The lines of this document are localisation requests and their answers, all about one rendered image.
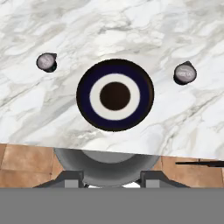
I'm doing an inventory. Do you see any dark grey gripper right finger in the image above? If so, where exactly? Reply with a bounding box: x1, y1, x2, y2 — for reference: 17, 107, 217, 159
140, 170, 191, 189

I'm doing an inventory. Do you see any black yogurt container, silver lid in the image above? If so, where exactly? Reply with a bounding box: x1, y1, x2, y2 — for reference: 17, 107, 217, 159
35, 52, 59, 74
172, 60, 198, 87

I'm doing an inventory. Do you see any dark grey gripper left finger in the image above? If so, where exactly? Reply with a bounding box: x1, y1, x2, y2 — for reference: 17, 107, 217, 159
32, 170, 85, 189

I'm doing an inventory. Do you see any black bar handle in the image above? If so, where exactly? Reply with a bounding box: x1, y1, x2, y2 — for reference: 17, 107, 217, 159
175, 159, 224, 168

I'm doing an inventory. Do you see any dark blue and white plate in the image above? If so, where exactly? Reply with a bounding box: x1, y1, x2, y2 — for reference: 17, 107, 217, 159
75, 58, 155, 133

